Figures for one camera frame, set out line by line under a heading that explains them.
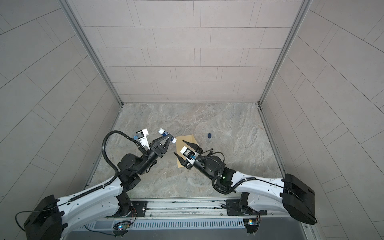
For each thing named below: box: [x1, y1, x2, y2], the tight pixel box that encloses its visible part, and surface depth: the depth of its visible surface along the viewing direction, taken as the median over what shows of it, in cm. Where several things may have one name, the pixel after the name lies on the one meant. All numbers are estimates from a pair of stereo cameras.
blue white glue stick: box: [158, 128, 177, 144], surface depth 65 cm
